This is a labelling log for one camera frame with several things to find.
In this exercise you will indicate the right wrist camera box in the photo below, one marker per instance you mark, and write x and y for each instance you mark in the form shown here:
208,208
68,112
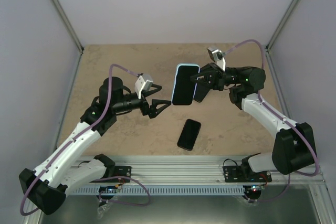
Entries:
217,56

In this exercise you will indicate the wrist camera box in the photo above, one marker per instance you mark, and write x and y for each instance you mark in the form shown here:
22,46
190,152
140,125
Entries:
217,56
143,84

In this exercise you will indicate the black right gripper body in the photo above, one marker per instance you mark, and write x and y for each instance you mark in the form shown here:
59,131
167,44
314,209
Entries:
219,79

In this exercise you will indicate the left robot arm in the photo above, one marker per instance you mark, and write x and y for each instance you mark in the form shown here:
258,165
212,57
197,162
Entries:
48,185

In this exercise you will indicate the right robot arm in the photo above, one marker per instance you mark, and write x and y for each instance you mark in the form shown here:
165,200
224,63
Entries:
294,146

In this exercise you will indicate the right frame post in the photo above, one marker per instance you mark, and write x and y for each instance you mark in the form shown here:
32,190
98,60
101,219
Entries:
289,11

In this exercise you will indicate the phone in purple-edged case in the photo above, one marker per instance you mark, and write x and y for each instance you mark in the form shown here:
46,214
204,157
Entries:
189,134

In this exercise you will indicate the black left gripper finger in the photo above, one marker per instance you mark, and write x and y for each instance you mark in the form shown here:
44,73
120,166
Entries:
153,89
157,107

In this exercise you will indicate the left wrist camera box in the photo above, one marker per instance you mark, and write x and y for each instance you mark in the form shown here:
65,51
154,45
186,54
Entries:
143,84

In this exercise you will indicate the frame post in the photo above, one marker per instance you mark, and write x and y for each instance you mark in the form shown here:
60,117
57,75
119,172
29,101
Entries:
289,11
61,13

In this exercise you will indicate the slotted cable duct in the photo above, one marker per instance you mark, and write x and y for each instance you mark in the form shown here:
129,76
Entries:
175,190

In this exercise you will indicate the circuit board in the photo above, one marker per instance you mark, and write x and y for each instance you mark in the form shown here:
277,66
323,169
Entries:
254,188
110,189

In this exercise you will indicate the aluminium rail beam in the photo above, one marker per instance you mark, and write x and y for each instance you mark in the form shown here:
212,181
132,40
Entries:
177,169

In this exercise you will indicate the phone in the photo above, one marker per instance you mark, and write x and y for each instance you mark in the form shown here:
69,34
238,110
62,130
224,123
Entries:
200,93
189,134

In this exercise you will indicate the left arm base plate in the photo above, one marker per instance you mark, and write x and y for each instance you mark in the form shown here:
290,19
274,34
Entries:
124,171

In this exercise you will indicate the right circuit board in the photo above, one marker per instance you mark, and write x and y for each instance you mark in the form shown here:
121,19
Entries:
254,188

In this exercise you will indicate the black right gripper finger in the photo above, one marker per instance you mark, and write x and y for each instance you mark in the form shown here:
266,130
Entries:
209,70
200,79

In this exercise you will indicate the clear plastic bag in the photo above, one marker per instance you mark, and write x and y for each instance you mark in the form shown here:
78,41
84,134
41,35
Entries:
102,209

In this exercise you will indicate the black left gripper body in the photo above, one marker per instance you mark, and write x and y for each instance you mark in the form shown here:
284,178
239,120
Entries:
145,109

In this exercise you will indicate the left circuit board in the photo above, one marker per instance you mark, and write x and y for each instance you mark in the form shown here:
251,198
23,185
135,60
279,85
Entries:
110,189

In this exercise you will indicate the light blue phone case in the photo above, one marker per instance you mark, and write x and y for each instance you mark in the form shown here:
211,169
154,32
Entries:
183,84

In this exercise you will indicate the left frame post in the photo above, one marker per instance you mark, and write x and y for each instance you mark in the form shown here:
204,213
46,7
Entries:
61,13

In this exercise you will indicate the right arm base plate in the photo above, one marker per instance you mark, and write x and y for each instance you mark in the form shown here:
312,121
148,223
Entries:
243,173

